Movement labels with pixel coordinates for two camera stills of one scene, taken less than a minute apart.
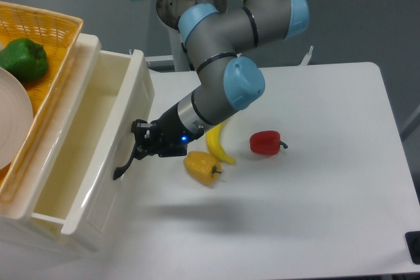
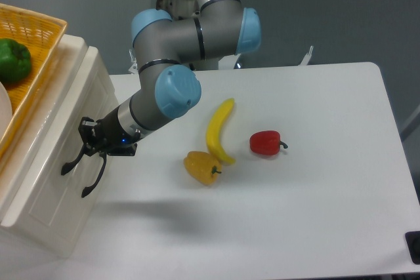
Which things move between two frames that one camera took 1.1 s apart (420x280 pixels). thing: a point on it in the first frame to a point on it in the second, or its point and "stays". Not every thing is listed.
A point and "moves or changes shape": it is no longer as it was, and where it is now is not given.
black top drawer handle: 121,170 to 69,166
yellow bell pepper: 203,166 stays
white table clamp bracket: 307,57 stays
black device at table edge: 413,241 stays
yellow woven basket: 56,33 to 41,36
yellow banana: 214,141 stays
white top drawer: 111,90 moves or changes shape
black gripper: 165,137 to 110,138
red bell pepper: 266,143 stays
